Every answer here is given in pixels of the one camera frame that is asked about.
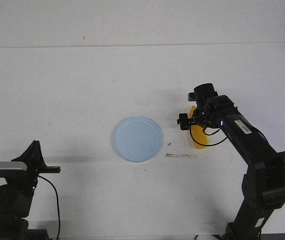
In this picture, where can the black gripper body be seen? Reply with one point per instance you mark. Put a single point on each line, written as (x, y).
(198, 118)
(26, 177)

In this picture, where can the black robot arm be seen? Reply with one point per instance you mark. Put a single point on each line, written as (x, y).
(263, 185)
(16, 195)

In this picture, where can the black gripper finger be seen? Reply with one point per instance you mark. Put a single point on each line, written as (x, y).
(26, 156)
(40, 163)

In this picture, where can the yellow toy corn cob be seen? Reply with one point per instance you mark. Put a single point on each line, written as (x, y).
(199, 136)

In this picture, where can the light blue plastic plate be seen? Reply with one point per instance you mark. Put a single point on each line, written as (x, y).
(137, 139)

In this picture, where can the strip of clear tape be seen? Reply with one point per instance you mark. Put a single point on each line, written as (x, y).
(187, 156)

